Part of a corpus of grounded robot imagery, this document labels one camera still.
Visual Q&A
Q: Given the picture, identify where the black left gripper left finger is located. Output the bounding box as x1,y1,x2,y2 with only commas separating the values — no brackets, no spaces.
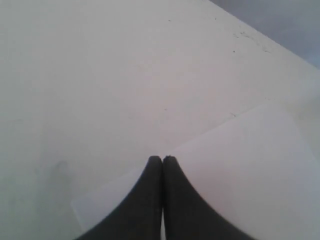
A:
74,156,163,240

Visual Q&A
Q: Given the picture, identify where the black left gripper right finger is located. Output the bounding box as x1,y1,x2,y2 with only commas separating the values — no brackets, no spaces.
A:
162,156,247,240

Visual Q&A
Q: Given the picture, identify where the white paper sheet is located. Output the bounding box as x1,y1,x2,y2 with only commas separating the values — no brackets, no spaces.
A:
71,102,320,240

